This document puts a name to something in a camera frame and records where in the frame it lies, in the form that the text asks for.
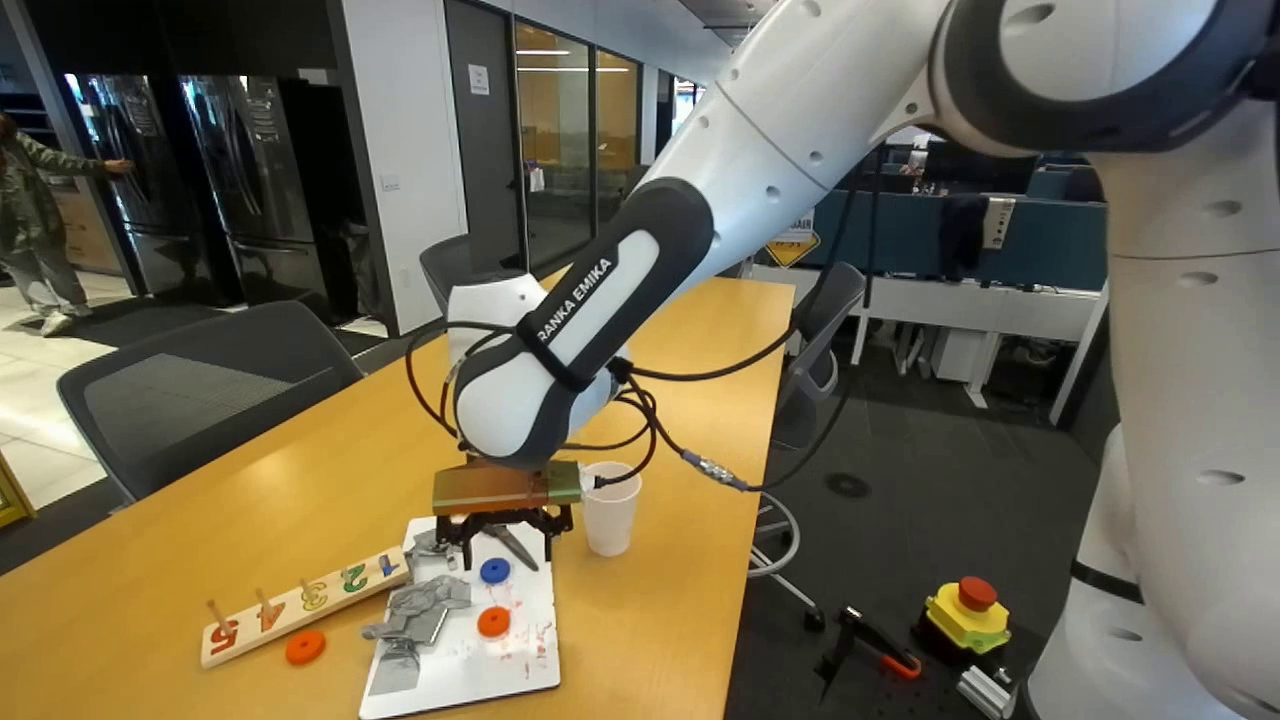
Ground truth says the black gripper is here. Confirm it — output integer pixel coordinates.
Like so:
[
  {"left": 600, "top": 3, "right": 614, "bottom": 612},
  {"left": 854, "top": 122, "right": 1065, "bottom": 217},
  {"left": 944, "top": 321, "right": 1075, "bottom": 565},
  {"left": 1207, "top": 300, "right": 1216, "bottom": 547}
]
[{"left": 433, "top": 503, "right": 573, "bottom": 570}]

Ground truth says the orange ring block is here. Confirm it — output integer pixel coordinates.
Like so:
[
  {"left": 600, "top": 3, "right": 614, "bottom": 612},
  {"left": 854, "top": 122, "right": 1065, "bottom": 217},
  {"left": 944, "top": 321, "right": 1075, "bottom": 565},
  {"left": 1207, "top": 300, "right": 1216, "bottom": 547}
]
[
  {"left": 474, "top": 607, "right": 513, "bottom": 639},
  {"left": 284, "top": 628, "right": 328, "bottom": 667}
]

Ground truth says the white plastic cup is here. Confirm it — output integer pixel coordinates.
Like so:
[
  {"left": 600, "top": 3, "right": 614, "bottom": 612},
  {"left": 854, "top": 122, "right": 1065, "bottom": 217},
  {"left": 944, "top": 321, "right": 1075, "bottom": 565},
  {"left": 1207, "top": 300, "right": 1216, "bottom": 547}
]
[{"left": 585, "top": 462, "right": 642, "bottom": 557}]

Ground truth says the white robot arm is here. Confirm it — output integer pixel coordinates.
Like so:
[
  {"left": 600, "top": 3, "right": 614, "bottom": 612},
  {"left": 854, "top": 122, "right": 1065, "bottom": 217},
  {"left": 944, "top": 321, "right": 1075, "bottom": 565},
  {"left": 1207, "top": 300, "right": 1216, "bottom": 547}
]
[{"left": 452, "top": 0, "right": 1280, "bottom": 720}]

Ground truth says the white board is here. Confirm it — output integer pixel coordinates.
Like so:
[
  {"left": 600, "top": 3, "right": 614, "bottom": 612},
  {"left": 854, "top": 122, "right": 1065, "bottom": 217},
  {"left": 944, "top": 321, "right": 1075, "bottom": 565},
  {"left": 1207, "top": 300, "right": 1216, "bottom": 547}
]
[{"left": 361, "top": 514, "right": 559, "bottom": 720}]

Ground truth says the dark office chair left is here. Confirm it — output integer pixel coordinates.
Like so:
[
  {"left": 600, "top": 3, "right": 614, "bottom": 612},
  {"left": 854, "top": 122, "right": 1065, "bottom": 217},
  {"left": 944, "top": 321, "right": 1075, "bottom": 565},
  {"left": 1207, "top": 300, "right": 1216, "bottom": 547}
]
[{"left": 55, "top": 300, "right": 361, "bottom": 501}]

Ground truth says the yellow emergency stop button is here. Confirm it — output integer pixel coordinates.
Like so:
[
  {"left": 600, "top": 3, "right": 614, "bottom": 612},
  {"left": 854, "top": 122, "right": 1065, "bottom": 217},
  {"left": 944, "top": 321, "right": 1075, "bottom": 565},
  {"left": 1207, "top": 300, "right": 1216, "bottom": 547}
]
[{"left": 922, "top": 574, "right": 1010, "bottom": 655}]

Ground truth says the orange handled tool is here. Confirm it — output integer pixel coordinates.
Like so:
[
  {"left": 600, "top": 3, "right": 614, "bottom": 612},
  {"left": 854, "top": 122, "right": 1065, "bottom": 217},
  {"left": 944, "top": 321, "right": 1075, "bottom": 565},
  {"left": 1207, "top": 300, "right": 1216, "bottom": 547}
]
[{"left": 814, "top": 607, "right": 922, "bottom": 683}]

